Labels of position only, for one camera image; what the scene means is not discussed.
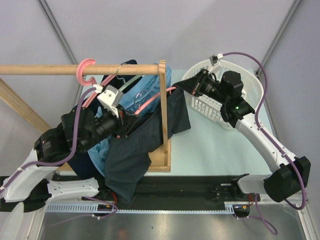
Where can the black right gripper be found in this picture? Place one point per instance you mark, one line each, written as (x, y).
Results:
(189, 85)

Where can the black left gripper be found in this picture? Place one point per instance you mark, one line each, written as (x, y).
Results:
(125, 122)

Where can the pink hanger with metal hook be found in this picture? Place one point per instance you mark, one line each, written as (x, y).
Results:
(150, 100)

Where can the dark grey shorts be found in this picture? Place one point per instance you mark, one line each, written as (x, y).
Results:
(128, 160)

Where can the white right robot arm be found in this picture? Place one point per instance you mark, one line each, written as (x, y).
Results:
(289, 173)

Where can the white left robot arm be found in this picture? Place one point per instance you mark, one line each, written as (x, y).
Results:
(78, 132)

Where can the light blue shorts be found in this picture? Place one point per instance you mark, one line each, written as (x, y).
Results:
(98, 153)

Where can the pale green hanger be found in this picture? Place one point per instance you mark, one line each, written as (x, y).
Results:
(125, 83)

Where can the navy blue shorts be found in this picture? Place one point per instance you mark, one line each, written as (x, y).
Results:
(82, 164)

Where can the pink plastic hanger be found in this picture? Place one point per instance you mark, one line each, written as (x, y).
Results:
(91, 82)

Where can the white plastic laundry basket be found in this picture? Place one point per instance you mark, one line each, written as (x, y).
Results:
(252, 91)

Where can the wooden rack rod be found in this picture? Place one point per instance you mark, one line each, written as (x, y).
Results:
(97, 69)

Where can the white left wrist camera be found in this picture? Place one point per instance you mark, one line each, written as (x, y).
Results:
(110, 99)

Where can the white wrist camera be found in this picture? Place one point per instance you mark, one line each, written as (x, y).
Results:
(215, 61)
(110, 99)

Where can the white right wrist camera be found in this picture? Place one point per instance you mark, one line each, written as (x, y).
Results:
(215, 61)

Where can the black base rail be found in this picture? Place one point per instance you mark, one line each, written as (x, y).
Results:
(174, 193)

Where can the wooden rack left post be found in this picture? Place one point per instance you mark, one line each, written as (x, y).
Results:
(16, 103)

